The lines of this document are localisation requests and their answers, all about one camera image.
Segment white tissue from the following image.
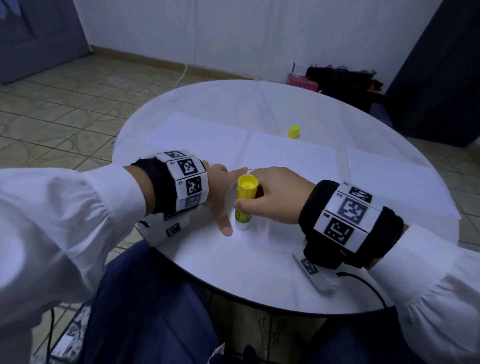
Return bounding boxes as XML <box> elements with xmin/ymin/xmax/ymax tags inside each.
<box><xmin>206</xmin><ymin>342</ymin><xmax>226</xmax><ymax>364</ymax></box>

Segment blue suitcase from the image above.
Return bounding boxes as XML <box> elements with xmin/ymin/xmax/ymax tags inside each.
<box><xmin>371</xmin><ymin>101</ymin><xmax>396</xmax><ymax>126</ymax></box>

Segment yellow glue stick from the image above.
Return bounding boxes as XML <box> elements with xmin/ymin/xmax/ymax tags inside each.
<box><xmin>234</xmin><ymin>174</ymin><xmax>261</xmax><ymax>231</ymax></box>

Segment person's right forearm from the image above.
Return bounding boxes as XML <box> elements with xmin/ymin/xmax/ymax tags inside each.
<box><xmin>369</xmin><ymin>223</ymin><xmax>480</xmax><ymax>364</ymax></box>

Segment grey door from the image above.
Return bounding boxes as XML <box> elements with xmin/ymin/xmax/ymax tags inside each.
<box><xmin>0</xmin><ymin>0</ymin><xmax>93</xmax><ymax>85</ymax></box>

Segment black phone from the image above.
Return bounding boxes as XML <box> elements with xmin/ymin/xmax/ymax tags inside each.
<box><xmin>48</xmin><ymin>303</ymin><xmax>93</xmax><ymax>364</ymax></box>

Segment person's left forearm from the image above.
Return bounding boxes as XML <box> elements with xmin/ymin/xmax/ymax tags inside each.
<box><xmin>0</xmin><ymin>163</ymin><xmax>155</xmax><ymax>331</ymax></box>

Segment black bag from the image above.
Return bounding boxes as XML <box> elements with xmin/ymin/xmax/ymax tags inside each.
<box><xmin>306</xmin><ymin>65</ymin><xmax>391</xmax><ymax>110</ymax></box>

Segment black left wristband with markers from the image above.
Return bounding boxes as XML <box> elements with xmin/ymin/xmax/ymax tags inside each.
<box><xmin>131</xmin><ymin>150</ymin><xmax>210</xmax><ymax>220</ymax></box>

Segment person's legs in blue jeans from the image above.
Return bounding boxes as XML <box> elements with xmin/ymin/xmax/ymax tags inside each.
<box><xmin>78</xmin><ymin>240</ymin><xmax>421</xmax><ymax>364</ymax></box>

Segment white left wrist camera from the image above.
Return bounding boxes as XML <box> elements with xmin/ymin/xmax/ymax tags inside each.
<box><xmin>135</xmin><ymin>212</ymin><xmax>192</xmax><ymax>247</ymax></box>

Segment blue hanging cloth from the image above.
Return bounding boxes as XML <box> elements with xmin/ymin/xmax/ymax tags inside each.
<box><xmin>0</xmin><ymin>0</ymin><xmax>24</xmax><ymax>20</ymax></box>

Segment pink box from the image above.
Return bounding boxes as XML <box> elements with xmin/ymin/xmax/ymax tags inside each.
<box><xmin>285</xmin><ymin>72</ymin><xmax>319</xmax><ymax>93</ymax></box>

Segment black right wristband with markers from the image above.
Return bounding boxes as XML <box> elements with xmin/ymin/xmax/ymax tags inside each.
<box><xmin>298</xmin><ymin>179</ymin><xmax>405</xmax><ymax>270</ymax></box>

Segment black right camera cable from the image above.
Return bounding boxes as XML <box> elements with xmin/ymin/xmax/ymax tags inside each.
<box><xmin>337</xmin><ymin>270</ymin><xmax>391</xmax><ymax>310</ymax></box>

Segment white wall cable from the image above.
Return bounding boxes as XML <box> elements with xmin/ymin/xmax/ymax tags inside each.
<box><xmin>168</xmin><ymin>58</ymin><xmax>190</xmax><ymax>88</ymax></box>

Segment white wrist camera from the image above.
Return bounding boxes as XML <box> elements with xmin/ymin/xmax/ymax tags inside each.
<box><xmin>135</xmin><ymin>212</ymin><xmax>192</xmax><ymax>247</ymax></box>
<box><xmin>292</xmin><ymin>251</ymin><xmax>340</xmax><ymax>294</ymax></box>

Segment black wardrobe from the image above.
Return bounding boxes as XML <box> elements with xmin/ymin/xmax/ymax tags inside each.
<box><xmin>386</xmin><ymin>0</ymin><xmax>480</xmax><ymax>147</ymax></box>

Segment person's left hand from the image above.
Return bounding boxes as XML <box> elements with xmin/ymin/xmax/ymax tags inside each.
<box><xmin>204</xmin><ymin>161</ymin><xmax>249</xmax><ymax>237</ymax></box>

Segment single white paper sheet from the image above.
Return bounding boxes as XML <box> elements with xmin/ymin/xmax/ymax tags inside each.
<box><xmin>240</xmin><ymin>131</ymin><xmax>342</xmax><ymax>181</ymax></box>
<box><xmin>198</xmin><ymin>168</ymin><xmax>316</xmax><ymax>264</ymax></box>

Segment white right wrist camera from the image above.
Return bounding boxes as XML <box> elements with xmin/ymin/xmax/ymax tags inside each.
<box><xmin>292</xmin><ymin>251</ymin><xmax>340</xmax><ymax>294</ymax></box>

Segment black wristband with markers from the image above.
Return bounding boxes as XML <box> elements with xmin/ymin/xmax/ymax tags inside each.
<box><xmin>131</xmin><ymin>150</ymin><xmax>210</xmax><ymax>220</ymax></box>
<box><xmin>298</xmin><ymin>179</ymin><xmax>405</xmax><ymax>270</ymax></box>

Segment white paper stack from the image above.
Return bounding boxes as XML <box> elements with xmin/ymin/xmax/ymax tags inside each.
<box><xmin>144</xmin><ymin>112</ymin><xmax>250</xmax><ymax>168</ymax></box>
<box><xmin>345</xmin><ymin>147</ymin><xmax>460</xmax><ymax>219</ymax></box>

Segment person's right hand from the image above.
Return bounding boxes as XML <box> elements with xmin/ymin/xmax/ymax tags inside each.
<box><xmin>240</xmin><ymin>165</ymin><xmax>318</xmax><ymax>225</ymax></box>

